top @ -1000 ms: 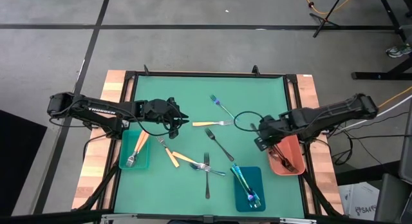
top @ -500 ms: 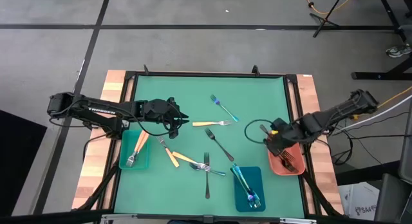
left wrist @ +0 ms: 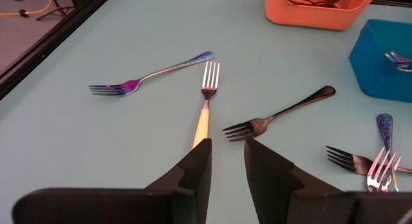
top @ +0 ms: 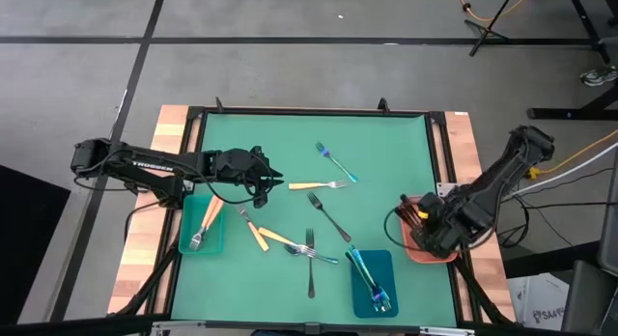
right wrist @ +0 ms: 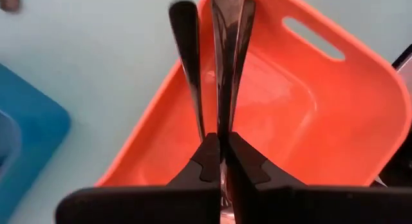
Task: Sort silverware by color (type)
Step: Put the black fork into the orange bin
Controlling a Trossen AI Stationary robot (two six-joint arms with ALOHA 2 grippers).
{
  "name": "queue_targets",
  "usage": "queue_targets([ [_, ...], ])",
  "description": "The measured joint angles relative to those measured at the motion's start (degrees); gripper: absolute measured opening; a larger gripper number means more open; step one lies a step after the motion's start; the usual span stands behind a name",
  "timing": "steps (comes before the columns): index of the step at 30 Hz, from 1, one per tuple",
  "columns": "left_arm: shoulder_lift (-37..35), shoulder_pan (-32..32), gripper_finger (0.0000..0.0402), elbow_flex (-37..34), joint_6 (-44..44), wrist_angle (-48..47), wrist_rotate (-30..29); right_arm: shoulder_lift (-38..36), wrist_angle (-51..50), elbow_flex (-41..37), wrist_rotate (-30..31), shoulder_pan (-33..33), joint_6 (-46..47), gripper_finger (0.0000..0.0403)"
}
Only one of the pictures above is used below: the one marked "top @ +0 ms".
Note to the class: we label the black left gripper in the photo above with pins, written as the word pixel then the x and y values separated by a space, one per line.
pixel 241 172

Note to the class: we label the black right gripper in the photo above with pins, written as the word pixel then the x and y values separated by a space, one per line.
pixel 449 225

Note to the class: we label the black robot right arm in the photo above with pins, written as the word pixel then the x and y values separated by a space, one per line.
pixel 502 176

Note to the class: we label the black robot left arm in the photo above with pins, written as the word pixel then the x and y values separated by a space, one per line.
pixel 154 164

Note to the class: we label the orange plastic bin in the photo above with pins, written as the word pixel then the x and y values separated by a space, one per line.
pixel 415 258

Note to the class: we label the teal green table mat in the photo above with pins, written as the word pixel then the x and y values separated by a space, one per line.
pixel 289 133

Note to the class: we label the silver mounting plate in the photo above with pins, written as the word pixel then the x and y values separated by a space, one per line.
pixel 444 188

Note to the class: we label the blue plastic bin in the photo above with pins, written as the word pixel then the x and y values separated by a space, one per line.
pixel 386 263

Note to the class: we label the teal plastic bin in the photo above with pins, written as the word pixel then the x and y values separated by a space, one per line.
pixel 186 230

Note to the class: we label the white cardboard box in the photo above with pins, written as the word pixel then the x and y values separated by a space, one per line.
pixel 536 302

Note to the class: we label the dark gray cabinet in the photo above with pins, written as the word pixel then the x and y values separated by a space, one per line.
pixel 609 220

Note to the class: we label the black stand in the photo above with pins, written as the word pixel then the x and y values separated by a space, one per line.
pixel 485 31

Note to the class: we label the black floor mat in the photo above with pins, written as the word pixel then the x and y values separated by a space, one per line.
pixel 29 239

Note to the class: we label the black frame clamp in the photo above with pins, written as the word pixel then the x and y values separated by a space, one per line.
pixel 219 105
pixel 384 105

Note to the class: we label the black table frame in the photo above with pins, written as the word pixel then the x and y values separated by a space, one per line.
pixel 195 113

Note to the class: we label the black desk frame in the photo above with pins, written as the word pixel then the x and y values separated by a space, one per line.
pixel 570 114

